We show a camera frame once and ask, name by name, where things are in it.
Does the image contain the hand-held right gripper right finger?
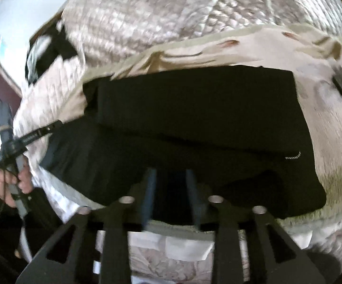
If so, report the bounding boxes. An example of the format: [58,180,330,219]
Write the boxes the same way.
[185,168,327,284]

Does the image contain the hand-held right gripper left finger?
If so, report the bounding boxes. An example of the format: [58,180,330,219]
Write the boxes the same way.
[16,168,160,284]

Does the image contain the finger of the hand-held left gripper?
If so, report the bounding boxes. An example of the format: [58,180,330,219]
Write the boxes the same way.
[17,120,64,150]

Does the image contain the black pants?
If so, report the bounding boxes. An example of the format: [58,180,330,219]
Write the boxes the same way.
[39,64,328,225]

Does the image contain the person's left forearm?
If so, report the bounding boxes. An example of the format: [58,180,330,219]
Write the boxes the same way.
[0,188,63,284]

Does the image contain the person's left hand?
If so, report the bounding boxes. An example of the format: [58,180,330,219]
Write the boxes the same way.
[0,155,35,208]

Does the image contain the black garment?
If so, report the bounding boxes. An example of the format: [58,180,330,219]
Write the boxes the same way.
[25,31,78,85]

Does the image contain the pale sheer garment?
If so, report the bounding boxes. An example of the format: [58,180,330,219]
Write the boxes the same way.
[26,35,52,83]

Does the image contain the floral fleece blanket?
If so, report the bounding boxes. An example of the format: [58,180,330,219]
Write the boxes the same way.
[82,25,342,261]

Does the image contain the quilted floral bedspread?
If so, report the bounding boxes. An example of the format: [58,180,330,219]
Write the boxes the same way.
[13,0,342,213]

